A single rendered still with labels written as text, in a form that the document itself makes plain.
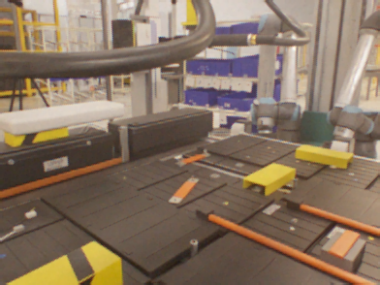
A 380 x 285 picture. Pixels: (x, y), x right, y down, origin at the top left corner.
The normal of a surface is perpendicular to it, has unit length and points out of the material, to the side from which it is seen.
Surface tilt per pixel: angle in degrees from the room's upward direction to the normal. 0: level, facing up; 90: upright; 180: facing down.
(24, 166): 90
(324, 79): 90
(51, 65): 81
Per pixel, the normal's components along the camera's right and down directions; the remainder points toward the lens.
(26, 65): -0.04, 0.13
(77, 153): 0.73, 0.18
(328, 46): -0.58, 0.22
